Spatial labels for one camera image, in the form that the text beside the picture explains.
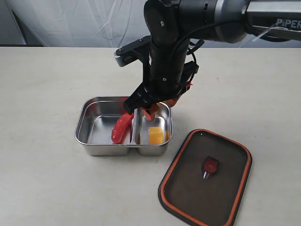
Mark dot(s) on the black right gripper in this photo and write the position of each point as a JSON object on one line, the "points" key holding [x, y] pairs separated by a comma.
{"points": [[166, 77]]}

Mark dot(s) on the yellow cheese wedge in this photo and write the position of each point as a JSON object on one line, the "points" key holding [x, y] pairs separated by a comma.
{"points": [[157, 135]]}

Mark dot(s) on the red sausage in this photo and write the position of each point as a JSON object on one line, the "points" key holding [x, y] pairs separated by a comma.
{"points": [[120, 127]]}

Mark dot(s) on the dark lid with orange seal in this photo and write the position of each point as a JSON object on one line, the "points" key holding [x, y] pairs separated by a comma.
{"points": [[205, 182]]}

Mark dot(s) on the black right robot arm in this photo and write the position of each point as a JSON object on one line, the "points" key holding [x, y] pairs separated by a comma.
{"points": [[179, 27]]}

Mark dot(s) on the steel two-compartment lunch box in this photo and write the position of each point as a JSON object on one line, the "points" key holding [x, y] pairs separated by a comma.
{"points": [[105, 129]]}

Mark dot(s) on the white backdrop cloth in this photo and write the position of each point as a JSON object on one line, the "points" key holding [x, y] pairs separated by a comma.
{"points": [[83, 23]]}

